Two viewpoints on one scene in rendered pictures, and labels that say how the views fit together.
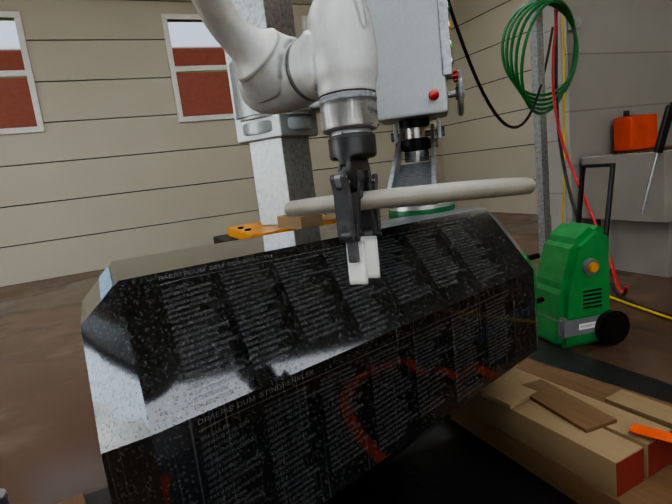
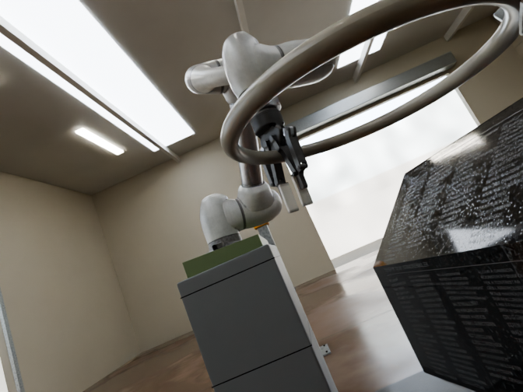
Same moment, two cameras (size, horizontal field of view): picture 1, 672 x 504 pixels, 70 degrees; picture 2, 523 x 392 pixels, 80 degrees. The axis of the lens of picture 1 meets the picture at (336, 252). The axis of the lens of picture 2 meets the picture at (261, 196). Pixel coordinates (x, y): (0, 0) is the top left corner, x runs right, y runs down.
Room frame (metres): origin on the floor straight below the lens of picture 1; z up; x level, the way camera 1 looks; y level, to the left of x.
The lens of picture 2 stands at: (0.99, -0.71, 0.73)
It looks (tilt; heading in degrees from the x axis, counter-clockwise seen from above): 11 degrees up; 115
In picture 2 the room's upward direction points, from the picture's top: 23 degrees counter-clockwise
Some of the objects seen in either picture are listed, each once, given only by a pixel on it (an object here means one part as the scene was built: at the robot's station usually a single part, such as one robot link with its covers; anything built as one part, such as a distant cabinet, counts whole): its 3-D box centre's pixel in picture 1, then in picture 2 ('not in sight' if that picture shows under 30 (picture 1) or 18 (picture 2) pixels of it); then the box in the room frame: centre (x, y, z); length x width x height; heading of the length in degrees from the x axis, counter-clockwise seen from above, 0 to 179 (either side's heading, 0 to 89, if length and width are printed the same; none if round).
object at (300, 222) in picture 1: (299, 220); not in sight; (1.93, 0.13, 0.81); 0.20 x 0.10 x 0.05; 33
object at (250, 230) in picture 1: (290, 225); not in sight; (2.18, 0.19, 0.76); 0.49 x 0.49 x 0.05; 25
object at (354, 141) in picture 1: (354, 163); (271, 133); (0.77, -0.05, 1.00); 0.08 x 0.07 x 0.09; 152
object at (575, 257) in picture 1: (572, 254); not in sight; (2.33, -1.17, 0.43); 0.35 x 0.35 x 0.87; 10
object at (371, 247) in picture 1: (369, 257); (302, 190); (0.78, -0.05, 0.85); 0.03 x 0.01 x 0.07; 62
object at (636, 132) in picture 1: (639, 131); not in sight; (3.70, -2.41, 1.00); 0.50 x 0.22 x 0.33; 113
